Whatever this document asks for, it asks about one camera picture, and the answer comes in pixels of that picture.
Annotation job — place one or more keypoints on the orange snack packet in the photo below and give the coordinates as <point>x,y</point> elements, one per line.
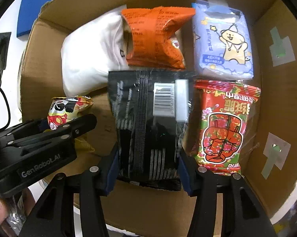
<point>153,37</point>

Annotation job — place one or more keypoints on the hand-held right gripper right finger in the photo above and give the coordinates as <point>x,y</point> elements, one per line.
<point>185,175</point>

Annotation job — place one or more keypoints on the cardboard box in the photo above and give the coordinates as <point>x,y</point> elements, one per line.
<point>274,98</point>

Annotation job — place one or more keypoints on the white soft packet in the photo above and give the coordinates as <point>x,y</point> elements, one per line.
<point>89,54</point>

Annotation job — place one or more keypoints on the blue foam mat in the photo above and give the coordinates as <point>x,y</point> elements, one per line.
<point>34,9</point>

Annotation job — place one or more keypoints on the yellow panda snack packet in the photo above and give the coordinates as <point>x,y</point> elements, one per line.
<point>64,108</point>

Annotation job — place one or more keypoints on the red floral snack packet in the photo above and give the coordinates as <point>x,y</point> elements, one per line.
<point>222,128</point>

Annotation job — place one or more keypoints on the blue cartoon tissue pack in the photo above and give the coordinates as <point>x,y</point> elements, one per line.
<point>220,49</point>

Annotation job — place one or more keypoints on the black plastic packet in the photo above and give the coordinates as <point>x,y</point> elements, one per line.
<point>143,128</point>

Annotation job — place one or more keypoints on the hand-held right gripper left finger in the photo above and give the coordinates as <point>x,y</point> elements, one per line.
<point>111,172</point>

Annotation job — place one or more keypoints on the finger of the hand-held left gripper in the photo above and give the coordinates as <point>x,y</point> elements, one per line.
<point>27,128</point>
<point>64,130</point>

